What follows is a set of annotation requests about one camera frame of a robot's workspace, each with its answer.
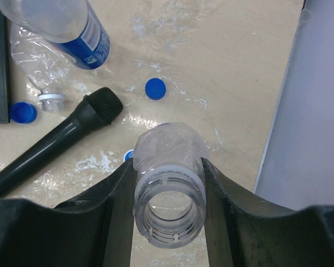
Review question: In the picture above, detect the blue cap of Pepsi bottle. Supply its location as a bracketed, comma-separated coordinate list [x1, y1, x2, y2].
[145, 78, 166, 100]

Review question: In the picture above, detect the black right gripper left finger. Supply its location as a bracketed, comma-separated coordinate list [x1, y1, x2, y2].
[0, 160, 136, 266]

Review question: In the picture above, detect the black toy microphone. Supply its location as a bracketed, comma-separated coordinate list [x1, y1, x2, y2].
[0, 87, 124, 197]

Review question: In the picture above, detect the Pepsi labelled bottle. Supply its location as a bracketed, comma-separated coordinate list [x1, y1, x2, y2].
[0, 0, 110, 70]

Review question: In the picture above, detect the clear bottle without label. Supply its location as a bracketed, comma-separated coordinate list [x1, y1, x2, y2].
[10, 24, 70, 112]

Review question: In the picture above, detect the blue cap of clear bottle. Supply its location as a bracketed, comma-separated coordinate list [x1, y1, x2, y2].
[9, 101, 37, 124]

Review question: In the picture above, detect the white Pocari Sweat cap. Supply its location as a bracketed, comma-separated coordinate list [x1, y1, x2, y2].
[124, 149, 134, 161]

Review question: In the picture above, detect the crushed clear bottle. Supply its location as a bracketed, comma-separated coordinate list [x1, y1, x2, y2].
[132, 122, 209, 249]

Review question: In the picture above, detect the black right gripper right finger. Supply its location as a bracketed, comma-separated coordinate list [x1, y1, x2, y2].
[203, 160, 334, 266]

